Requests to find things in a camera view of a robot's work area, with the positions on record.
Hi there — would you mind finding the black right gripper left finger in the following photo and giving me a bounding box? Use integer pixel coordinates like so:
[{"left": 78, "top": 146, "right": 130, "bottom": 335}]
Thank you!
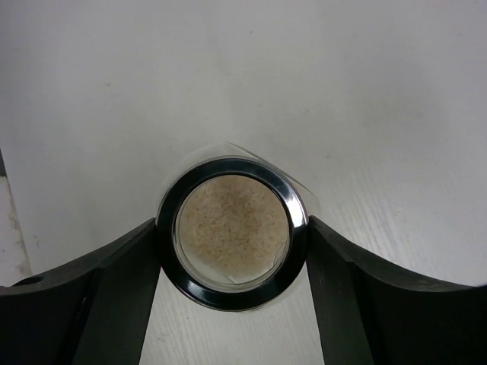
[{"left": 1, "top": 220, "right": 161, "bottom": 364}]

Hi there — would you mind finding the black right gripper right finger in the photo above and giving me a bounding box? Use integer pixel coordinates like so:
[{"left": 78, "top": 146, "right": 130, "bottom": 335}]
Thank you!
[{"left": 307, "top": 217, "right": 486, "bottom": 364}]

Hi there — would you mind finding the glass jar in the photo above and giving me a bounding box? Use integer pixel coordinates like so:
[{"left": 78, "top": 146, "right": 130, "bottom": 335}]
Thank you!
[{"left": 155, "top": 142, "right": 320, "bottom": 312}]

